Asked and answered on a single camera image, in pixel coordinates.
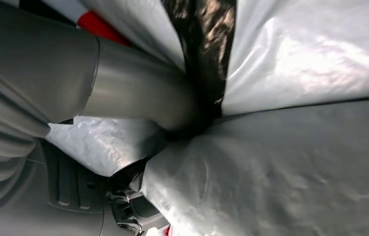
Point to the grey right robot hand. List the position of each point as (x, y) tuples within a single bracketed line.
[(132, 88)]

